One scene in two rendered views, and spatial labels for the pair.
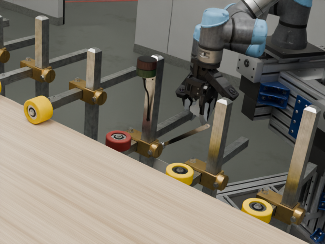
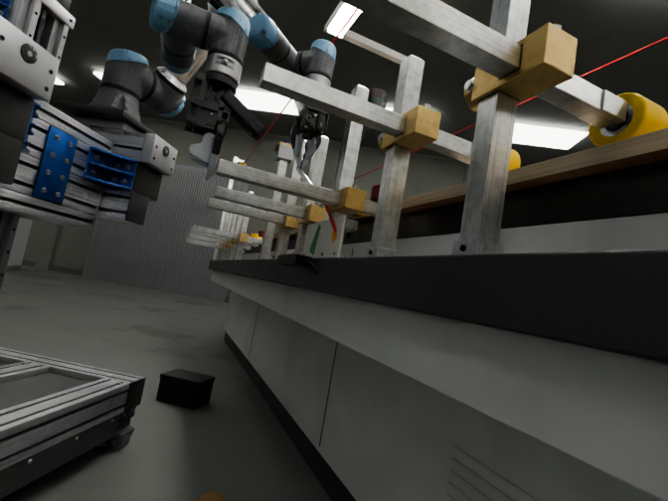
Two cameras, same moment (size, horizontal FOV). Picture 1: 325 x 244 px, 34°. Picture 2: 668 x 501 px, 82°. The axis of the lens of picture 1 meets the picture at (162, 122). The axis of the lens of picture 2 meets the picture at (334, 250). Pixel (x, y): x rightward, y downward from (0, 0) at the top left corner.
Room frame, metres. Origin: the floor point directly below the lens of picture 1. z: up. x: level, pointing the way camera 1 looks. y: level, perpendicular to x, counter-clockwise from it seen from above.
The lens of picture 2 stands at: (2.33, 0.59, 0.63)
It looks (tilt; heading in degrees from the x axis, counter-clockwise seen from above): 6 degrees up; 215
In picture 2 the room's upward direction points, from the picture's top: 10 degrees clockwise
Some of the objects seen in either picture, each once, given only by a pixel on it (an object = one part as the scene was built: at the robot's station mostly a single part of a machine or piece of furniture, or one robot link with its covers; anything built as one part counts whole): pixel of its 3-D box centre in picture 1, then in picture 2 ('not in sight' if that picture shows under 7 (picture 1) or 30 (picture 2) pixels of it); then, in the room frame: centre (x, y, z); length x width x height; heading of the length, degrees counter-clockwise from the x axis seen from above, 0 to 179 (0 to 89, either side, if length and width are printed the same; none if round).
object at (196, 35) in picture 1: (203, 40); (228, 39); (1.85, -0.11, 1.12); 0.09 x 0.08 x 0.11; 148
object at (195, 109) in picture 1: (197, 111); (310, 152); (1.52, -0.11, 1.00); 0.06 x 0.03 x 0.09; 57
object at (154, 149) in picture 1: (141, 144); (345, 203); (1.55, 0.06, 0.84); 0.13 x 0.06 x 0.05; 57
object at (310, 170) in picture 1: (284, 195); (270, 218); (1.34, -0.38, 0.84); 0.43 x 0.03 x 0.04; 147
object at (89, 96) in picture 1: (87, 92); (407, 133); (1.69, 0.27, 0.94); 0.13 x 0.06 x 0.05; 57
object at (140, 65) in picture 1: (146, 62); (376, 97); (1.50, 0.07, 1.15); 0.06 x 0.06 x 0.02
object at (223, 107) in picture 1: (213, 170); (309, 209); (1.40, -0.17, 0.86); 0.03 x 0.03 x 0.48; 57
